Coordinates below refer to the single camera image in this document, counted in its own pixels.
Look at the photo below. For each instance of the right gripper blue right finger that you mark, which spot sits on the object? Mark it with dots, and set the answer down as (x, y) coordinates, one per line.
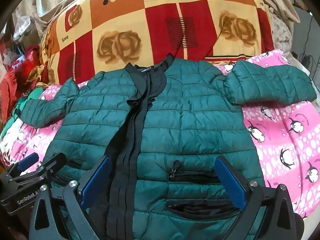
(279, 219)

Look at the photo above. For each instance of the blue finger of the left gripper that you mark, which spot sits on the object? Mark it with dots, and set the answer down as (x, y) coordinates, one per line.
(45, 172)
(15, 170)

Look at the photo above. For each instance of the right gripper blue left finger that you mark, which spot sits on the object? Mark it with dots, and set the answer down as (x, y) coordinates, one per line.
(47, 221)

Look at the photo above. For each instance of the dark green puffer jacket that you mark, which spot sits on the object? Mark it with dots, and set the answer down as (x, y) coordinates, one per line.
(114, 213)

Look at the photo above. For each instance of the light green garment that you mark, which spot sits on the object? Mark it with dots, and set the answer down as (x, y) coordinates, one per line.
(16, 112)

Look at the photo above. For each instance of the pink penguin blanket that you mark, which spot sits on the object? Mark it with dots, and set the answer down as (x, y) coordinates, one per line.
(257, 113)

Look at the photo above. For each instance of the red crumpled cloth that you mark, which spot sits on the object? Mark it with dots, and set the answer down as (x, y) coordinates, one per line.
(23, 78)

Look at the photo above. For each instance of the floral grey pillow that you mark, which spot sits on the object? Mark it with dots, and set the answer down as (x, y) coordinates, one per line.
(281, 35)

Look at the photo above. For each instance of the red orange rose blanket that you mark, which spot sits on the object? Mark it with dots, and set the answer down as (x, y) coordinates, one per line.
(90, 36)

